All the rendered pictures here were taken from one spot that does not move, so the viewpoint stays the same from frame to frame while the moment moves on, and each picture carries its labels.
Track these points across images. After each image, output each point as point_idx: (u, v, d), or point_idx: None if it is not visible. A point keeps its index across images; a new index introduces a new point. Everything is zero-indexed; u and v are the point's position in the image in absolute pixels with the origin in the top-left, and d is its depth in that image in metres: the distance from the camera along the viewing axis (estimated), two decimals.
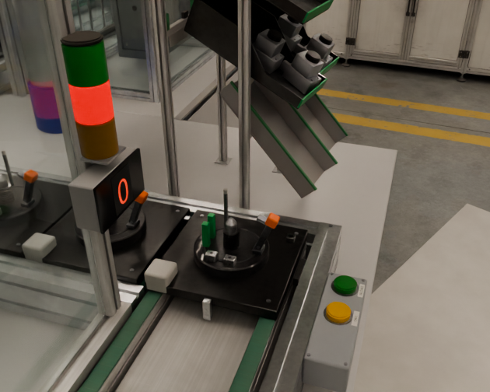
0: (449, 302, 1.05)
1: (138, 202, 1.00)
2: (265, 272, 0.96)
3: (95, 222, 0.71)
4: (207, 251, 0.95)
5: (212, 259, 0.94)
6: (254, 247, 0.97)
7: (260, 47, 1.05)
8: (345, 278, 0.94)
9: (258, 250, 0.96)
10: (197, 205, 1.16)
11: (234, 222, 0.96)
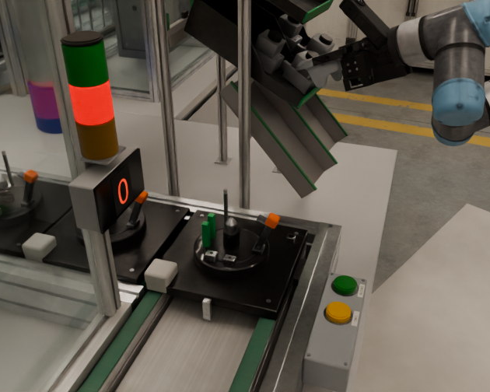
0: (449, 302, 1.05)
1: (138, 202, 1.00)
2: (265, 272, 0.96)
3: (95, 222, 0.71)
4: (207, 251, 0.95)
5: (212, 259, 0.94)
6: (254, 247, 0.97)
7: (260, 47, 1.05)
8: (345, 278, 0.94)
9: (258, 250, 0.96)
10: (197, 205, 1.16)
11: (234, 222, 0.96)
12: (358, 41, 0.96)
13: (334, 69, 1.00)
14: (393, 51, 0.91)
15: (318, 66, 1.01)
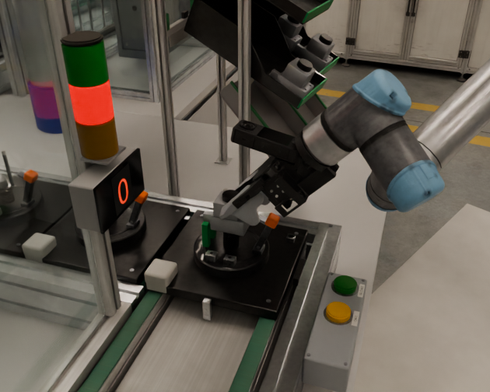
0: (449, 302, 1.05)
1: (138, 202, 1.00)
2: (265, 272, 0.96)
3: (95, 222, 0.71)
4: (207, 251, 0.95)
5: (212, 259, 0.94)
6: (254, 247, 0.97)
7: (289, 77, 1.02)
8: (345, 278, 0.94)
9: (258, 250, 0.96)
10: (197, 205, 1.16)
11: None
12: (269, 166, 0.85)
13: (260, 201, 0.88)
14: (311, 161, 0.81)
15: (243, 206, 0.89)
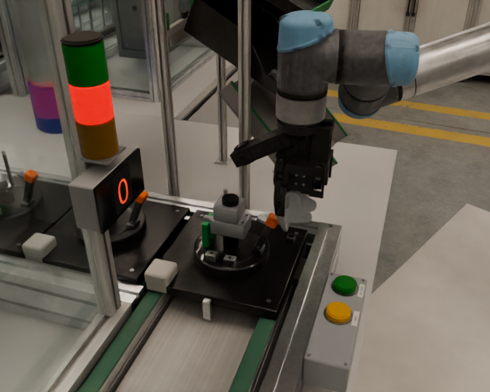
0: (449, 302, 1.05)
1: (138, 202, 1.00)
2: (265, 272, 0.96)
3: (95, 222, 0.71)
4: (207, 251, 0.95)
5: (212, 259, 0.94)
6: (254, 247, 0.97)
7: None
8: (345, 278, 0.94)
9: (258, 250, 0.96)
10: (197, 205, 1.16)
11: None
12: (275, 162, 0.84)
13: (296, 198, 0.87)
14: (297, 131, 0.79)
15: (287, 211, 0.89)
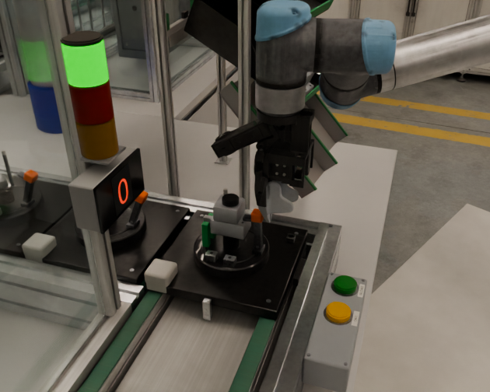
0: (449, 302, 1.05)
1: (138, 202, 1.00)
2: (265, 272, 0.96)
3: (95, 222, 0.71)
4: (207, 251, 0.95)
5: (212, 259, 0.94)
6: (254, 247, 0.97)
7: None
8: (345, 278, 0.94)
9: (258, 250, 0.96)
10: (197, 205, 1.16)
11: None
12: (256, 152, 0.84)
13: (278, 188, 0.87)
14: (276, 120, 0.79)
15: (269, 201, 0.89)
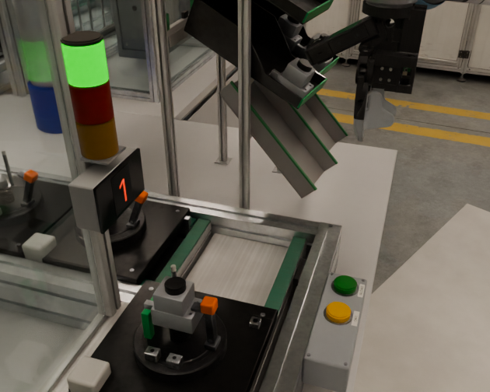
0: (449, 302, 1.05)
1: (138, 202, 1.00)
2: (220, 373, 0.77)
3: (95, 222, 0.71)
4: (147, 348, 0.76)
5: (153, 358, 0.76)
6: (207, 341, 0.78)
7: (289, 77, 1.02)
8: (345, 278, 0.94)
9: (211, 344, 0.78)
10: (197, 205, 1.16)
11: None
12: (358, 55, 0.76)
13: (379, 98, 0.79)
14: (389, 13, 0.71)
15: (367, 114, 0.81)
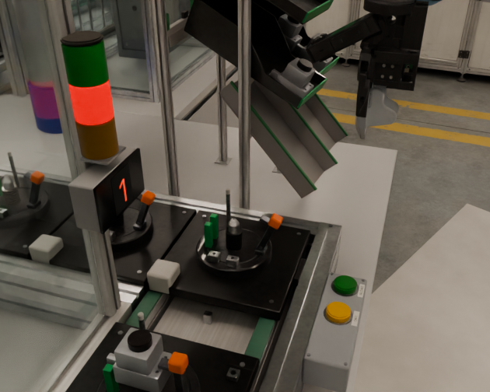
0: (449, 302, 1.05)
1: (274, 228, 0.93)
2: None
3: (95, 222, 0.71)
4: None
5: None
6: None
7: (289, 77, 1.02)
8: (345, 278, 0.94)
9: None
10: (197, 205, 1.16)
11: None
12: (360, 52, 0.76)
13: (380, 96, 0.79)
14: (390, 9, 0.71)
15: (369, 112, 0.81)
